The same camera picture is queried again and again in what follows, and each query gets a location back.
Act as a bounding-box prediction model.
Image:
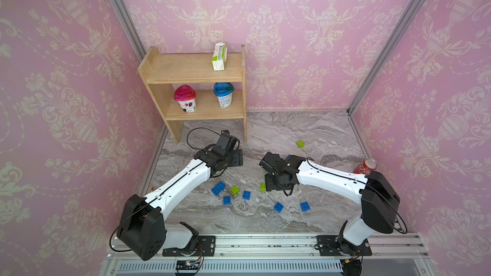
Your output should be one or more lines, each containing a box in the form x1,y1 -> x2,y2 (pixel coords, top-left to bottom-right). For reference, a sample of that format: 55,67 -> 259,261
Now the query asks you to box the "blue large lego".
211,181 -> 226,196

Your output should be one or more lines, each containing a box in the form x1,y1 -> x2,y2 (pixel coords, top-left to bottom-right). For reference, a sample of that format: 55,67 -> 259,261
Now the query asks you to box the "blue small lego front-left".
223,196 -> 231,206

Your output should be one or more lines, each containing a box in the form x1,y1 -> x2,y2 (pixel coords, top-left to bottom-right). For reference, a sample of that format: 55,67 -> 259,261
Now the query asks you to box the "blue small lego front-centre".
274,203 -> 284,213

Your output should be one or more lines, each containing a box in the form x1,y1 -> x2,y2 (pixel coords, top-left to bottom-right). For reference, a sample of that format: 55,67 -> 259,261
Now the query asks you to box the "blue small lego middle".
242,191 -> 251,201

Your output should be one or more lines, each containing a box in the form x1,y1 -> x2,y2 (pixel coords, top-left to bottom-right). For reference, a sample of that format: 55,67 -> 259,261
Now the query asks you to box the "wooden two-tier shelf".
138,45 -> 248,144

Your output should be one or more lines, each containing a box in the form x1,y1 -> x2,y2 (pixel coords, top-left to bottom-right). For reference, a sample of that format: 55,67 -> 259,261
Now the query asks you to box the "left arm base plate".
162,235 -> 216,257

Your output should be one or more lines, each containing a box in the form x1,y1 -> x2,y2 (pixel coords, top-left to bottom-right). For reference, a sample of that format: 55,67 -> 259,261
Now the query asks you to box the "blue small lego front-right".
300,202 -> 311,213

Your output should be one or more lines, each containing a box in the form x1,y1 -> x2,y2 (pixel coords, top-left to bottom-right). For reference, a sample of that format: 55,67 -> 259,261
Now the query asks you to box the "green white carton box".
212,42 -> 228,71

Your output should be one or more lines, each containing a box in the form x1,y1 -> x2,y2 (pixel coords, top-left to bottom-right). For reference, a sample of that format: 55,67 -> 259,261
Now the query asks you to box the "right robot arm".
259,152 -> 401,258

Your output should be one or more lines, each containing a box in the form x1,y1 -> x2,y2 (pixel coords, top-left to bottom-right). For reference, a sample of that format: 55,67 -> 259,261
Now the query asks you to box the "red soda can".
354,158 -> 377,175

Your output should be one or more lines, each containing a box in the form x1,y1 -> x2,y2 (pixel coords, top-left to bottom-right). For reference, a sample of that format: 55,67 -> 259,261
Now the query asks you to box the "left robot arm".
111,130 -> 243,261

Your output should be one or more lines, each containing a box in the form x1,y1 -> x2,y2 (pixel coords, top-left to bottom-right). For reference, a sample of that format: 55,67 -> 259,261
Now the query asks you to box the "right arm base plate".
314,235 -> 372,258

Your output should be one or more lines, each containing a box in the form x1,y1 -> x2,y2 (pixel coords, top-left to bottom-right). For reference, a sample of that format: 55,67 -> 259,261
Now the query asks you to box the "pink lid yogurt cup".
173,85 -> 197,113

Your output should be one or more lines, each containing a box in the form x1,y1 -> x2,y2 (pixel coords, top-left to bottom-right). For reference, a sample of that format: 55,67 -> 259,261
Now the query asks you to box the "aluminium front rail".
100,233 -> 438,275

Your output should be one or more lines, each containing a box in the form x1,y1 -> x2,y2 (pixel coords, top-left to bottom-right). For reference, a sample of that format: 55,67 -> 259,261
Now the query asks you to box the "blue lid yogurt cup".
213,83 -> 235,108

